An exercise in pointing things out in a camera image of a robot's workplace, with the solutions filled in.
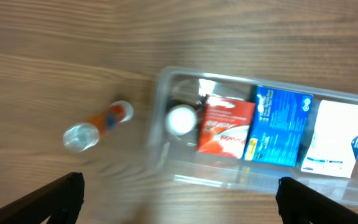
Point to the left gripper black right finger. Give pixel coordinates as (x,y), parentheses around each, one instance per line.
(299,204)

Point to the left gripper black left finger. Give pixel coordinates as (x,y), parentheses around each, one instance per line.
(57,202)

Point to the orange tablet tube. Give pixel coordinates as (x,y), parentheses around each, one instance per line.
(86,134)

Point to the white medicine box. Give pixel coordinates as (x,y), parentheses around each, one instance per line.
(333,148)

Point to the blue lozenge box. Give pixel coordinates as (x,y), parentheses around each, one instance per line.
(277,127)

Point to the red caplets box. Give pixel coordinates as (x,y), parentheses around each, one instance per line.
(225,126)

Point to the dark brown syrup bottle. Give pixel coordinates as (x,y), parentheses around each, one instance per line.
(182,116)

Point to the clear plastic container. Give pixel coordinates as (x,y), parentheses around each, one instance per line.
(179,155)

